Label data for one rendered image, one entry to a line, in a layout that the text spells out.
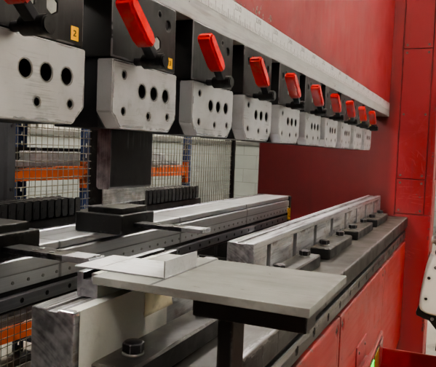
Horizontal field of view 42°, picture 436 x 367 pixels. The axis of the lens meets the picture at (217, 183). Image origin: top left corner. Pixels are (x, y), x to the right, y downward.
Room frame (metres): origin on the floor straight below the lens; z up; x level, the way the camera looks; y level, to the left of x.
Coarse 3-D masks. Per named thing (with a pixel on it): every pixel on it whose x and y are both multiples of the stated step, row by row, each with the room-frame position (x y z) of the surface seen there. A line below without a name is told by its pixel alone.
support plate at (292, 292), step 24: (216, 264) 0.77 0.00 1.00; (240, 264) 0.77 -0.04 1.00; (144, 288) 0.64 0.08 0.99; (168, 288) 0.63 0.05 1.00; (192, 288) 0.63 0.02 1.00; (216, 288) 0.63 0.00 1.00; (240, 288) 0.64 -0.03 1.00; (264, 288) 0.64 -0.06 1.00; (288, 288) 0.64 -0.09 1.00; (312, 288) 0.65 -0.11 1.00; (336, 288) 0.67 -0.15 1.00; (288, 312) 0.57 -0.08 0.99; (312, 312) 0.57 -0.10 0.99
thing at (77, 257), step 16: (0, 224) 0.82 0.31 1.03; (16, 224) 0.85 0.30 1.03; (0, 240) 0.80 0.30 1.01; (16, 240) 0.83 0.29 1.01; (32, 240) 0.86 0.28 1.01; (0, 256) 0.80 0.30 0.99; (16, 256) 0.83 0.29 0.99; (32, 256) 0.79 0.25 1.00; (48, 256) 0.77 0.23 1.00; (64, 256) 0.76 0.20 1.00; (80, 256) 0.76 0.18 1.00; (96, 256) 0.77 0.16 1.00
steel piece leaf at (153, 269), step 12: (192, 252) 0.73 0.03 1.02; (120, 264) 0.73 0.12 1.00; (132, 264) 0.74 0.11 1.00; (144, 264) 0.74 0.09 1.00; (156, 264) 0.74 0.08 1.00; (168, 264) 0.67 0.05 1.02; (180, 264) 0.70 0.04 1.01; (192, 264) 0.73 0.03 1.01; (144, 276) 0.68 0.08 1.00; (156, 276) 0.67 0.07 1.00; (168, 276) 0.67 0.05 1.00
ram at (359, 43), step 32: (160, 0) 0.75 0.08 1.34; (192, 0) 0.83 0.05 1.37; (256, 0) 1.07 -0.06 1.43; (288, 0) 1.24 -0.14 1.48; (320, 0) 1.48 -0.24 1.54; (352, 0) 1.84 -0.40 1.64; (384, 0) 2.42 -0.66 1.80; (224, 32) 0.94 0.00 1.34; (288, 32) 1.25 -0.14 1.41; (320, 32) 1.49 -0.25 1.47; (352, 32) 1.86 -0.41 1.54; (384, 32) 2.46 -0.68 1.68; (288, 64) 1.26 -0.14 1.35; (352, 64) 1.88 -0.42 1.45; (384, 64) 2.51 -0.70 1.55; (352, 96) 1.91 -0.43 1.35; (384, 96) 2.55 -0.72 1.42
